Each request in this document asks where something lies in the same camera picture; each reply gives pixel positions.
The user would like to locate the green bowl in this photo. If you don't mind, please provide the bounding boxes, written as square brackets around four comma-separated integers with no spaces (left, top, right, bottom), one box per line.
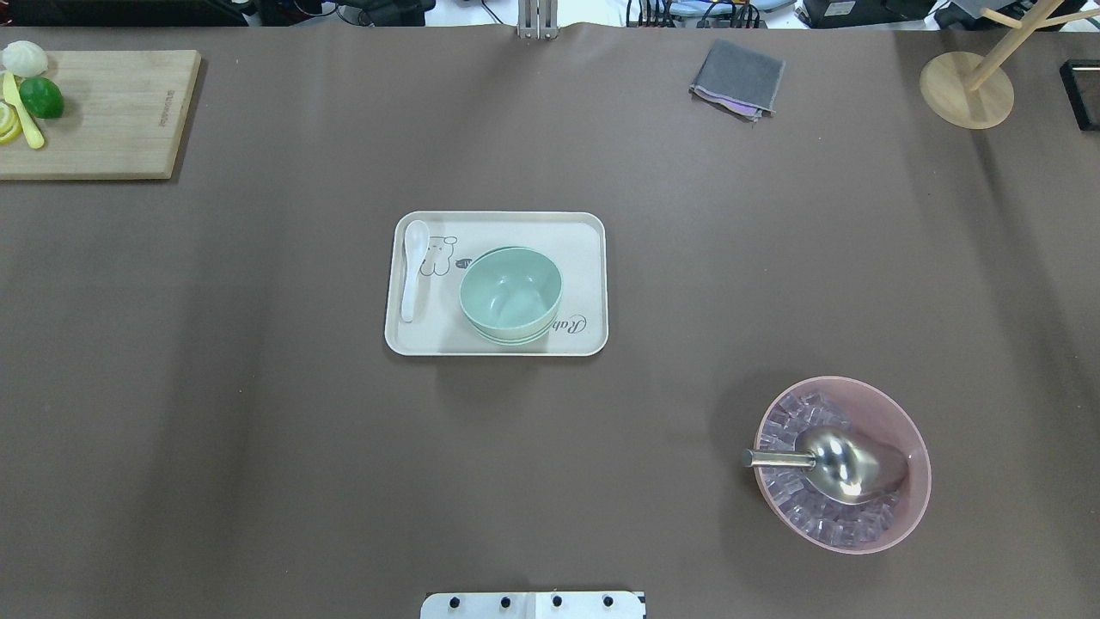
[462,299,560,338]
[459,247,565,309]
[465,316,558,346]

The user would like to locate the green bowl on tray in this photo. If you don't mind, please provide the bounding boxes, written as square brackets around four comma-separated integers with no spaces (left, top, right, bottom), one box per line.
[465,316,558,346]

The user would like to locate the cream rectangular serving tray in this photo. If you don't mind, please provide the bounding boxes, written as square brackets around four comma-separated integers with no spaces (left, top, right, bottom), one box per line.
[384,211,609,357]

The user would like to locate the white ceramic spoon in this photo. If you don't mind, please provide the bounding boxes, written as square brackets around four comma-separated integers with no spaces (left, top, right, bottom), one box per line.
[400,219,430,322]

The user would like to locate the purple cloth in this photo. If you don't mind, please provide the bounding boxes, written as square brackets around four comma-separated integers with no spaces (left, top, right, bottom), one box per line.
[712,101,763,122]

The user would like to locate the grey folded cloth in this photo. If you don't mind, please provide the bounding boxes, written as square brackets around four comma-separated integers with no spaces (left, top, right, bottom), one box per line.
[688,40,785,114]

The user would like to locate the metal ice scoop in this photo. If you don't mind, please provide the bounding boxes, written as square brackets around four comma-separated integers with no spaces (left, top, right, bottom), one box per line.
[740,425,908,506]

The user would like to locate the clear ice cubes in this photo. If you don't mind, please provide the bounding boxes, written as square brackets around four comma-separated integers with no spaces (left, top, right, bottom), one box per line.
[758,391,899,548]

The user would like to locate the wooden cutting board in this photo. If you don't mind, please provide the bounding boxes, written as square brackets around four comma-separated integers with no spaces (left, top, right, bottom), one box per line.
[1,49,201,181]

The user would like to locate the wooden rack stand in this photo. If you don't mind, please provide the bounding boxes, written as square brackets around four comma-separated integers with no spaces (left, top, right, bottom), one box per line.
[919,1,1099,130]

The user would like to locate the green lime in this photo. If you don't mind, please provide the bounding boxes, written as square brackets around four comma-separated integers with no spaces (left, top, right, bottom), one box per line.
[17,76,65,119]

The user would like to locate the lemon slice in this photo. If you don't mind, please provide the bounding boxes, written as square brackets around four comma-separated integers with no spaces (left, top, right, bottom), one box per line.
[0,101,22,144]

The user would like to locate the black box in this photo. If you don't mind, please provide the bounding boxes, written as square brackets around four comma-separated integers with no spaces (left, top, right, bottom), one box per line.
[1060,59,1099,131]

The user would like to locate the yellow plastic knife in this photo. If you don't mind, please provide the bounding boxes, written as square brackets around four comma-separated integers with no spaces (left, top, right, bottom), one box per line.
[3,71,45,150]

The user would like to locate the white garlic bulb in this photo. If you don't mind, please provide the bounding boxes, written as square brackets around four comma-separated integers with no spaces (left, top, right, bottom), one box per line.
[3,40,50,78]

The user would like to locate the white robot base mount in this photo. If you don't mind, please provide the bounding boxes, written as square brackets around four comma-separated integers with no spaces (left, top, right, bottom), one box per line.
[419,592,647,618]

